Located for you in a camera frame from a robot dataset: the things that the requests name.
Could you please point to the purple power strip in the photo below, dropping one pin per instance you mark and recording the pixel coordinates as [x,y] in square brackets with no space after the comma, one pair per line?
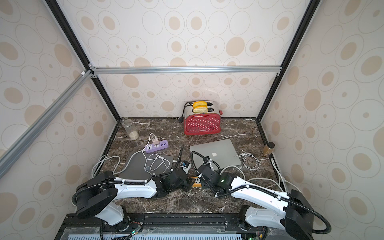
[151,148]

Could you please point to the silver aluminium rail left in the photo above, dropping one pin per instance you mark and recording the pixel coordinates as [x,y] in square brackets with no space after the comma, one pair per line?
[9,158]

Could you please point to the silver aluminium rail back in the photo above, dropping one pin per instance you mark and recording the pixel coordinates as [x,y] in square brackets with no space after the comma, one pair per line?
[187,70]

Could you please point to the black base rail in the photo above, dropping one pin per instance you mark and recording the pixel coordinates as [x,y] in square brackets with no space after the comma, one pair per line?
[168,227]

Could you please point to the red polka dot toaster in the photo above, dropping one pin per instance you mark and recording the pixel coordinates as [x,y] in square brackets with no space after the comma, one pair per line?
[203,123]

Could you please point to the pink charger adapter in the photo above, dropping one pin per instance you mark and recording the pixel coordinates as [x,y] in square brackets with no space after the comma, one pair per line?
[155,141]

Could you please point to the small amber bottle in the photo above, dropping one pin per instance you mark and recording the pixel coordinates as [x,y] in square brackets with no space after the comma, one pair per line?
[268,148]

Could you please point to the silver aluminium rail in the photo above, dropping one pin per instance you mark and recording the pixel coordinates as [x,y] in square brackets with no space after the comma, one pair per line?
[9,158]
[187,70]

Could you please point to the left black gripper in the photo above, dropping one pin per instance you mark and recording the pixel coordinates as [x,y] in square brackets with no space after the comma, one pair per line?
[188,184]

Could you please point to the dark grey laptop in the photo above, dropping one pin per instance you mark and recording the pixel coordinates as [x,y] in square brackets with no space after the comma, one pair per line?
[142,166]

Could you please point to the silver apple laptop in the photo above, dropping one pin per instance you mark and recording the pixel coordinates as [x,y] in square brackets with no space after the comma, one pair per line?
[222,152]

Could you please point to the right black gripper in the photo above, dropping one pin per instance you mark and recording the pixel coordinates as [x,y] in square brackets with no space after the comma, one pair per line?
[202,173]

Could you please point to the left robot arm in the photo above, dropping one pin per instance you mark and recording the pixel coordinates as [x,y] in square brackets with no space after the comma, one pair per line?
[95,198]

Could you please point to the orange power strip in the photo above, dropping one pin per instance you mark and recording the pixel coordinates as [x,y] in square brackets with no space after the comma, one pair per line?
[196,182]

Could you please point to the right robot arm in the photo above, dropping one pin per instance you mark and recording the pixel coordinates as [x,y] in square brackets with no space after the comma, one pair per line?
[290,212]

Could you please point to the pale bread slice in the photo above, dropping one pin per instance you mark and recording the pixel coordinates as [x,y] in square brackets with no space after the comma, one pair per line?
[200,109]

